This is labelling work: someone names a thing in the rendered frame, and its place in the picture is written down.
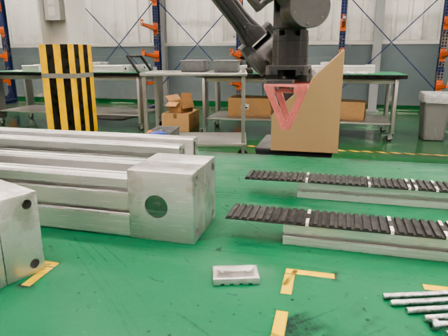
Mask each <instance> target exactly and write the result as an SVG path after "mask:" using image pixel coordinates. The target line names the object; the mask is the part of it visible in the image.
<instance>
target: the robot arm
mask: <svg viewBox="0 0 448 336"><path fill-rule="evenodd" d="M260 1H261V0H247V2H248V3H249V4H250V6H252V8H253V9H254V10H255V11H256V12H259V11H260V10H262V9H263V8H264V7H265V6H266V5H267V4H269V3H271V2H272V1H274V3H273V26H272V24H271V23H270V22H268V21H266V22H265V23H264V24H263V25H262V26H261V25H260V24H258V22H256V21H255V20H254V19H253V18H252V17H251V16H250V14H248V12H247V11H246V10H245V8H244V7H243V6H242V4H241V3H240V2H239V0H212V2H213V3H214V4H215V6H216V7H217V8H218V10H220V12H221V13H222V14H223V16H224V17H225V18H226V20H228V22H229V23H230V24H231V26H232V27H233V28H234V30H235V32H236V34H237V35H238V37H239V39H240V42H241V43H242V45H241V46H239V47H238V50H239V51H240V52H241V53H242V55H243V56H244V58H245V59H246V61H247V62H248V64H250V66H252V68H253V69H254V70H255V71H256V72H257V73H258V74H259V75H260V76H263V75H264V74H265V79H264V90H265V92H266V94H267V96H268V98H269V101H270V103H271V106H272V108H273V110H274V112H275V116H276V118H277V120H278V123H279V126H280V128H281V129H286V130H290V128H291V126H292V124H293V122H294V120H295V118H296V116H297V114H298V112H299V109H300V107H301V104H302V102H303V100H304V98H305V96H306V94H307V91H308V89H309V86H310V84H311V82H312V78H313V77H314V76H315V75H316V74H317V73H316V72H315V70H314V69H313V70H312V68H311V64H308V48H309V36H308V35H309V31H308V30H307V29H310V28H314V27H317V26H319V25H320V24H322V23H323V22H324V21H325V20H326V18H327V17H328V15H329V12H330V8H331V1H330V0H262V2H260ZM275 93H276V95H277V98H278V101H277V98H276V96H275ZM295 93H296V94H297V98H296V100H295V103H294V105H293V108H292V110H291V112H290V113H289V111H288V108H287V105H286V101H287V100H288V99H289V98H290V97H292V96H293V95H294V94H295ZM280 107H281V109H280ZM281 110H282V112H283V115H282V112H281ZM283 116H284V118H285V119H284V118H283Z"/></svg>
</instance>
